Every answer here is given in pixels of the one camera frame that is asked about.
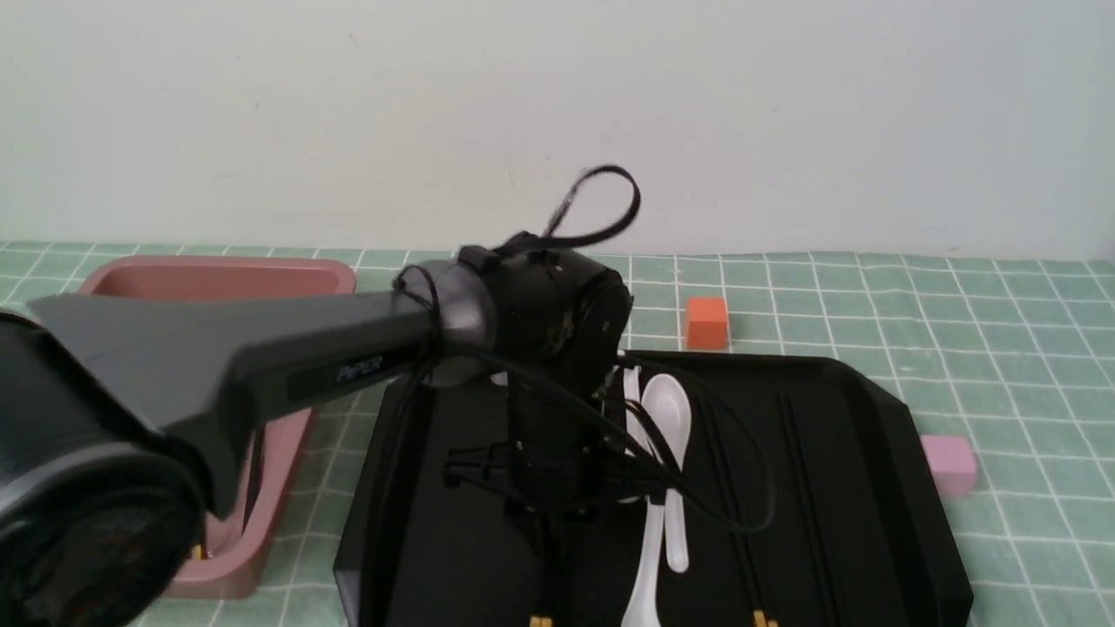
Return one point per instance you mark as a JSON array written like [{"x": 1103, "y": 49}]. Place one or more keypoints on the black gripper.
[{"x": 563, "y": 461}]

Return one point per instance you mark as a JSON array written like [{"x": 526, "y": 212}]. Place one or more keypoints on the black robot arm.
[{"x": 126, "y": 422}]

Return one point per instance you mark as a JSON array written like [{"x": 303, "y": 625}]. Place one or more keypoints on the black chopstick on tray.
[
  {"x": 542, "y": 601},
  {"x": 766, "y": 602},
  {"x": 729, "y": 501}
]

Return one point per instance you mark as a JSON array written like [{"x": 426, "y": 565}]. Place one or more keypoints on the white spoon upside down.
[{"x": 632, "y": 393}]

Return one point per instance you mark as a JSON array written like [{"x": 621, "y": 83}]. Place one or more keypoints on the white spoon bowl up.
[{"x": 666, "y": 401}]

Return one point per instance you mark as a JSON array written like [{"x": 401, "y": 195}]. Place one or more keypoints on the white spoon at bottom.
[{"x": 641, "y": 609}]

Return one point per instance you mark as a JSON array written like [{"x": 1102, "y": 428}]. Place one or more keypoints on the orange cube block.
[{"x": 706, "y": 324}]

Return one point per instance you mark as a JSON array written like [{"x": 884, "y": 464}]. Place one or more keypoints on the black plastic tray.
[{"x": 860, "y": 536}]

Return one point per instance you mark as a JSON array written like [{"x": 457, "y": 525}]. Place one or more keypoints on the pink plastic bin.
[{"x": 229, "y": 562}]

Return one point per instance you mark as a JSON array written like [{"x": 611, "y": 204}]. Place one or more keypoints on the pink cube block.
[{"x": 952, "y": 463}]

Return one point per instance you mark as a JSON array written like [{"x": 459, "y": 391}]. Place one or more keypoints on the green checkered tablecloth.
[{"x": 1017, "y": 356}]

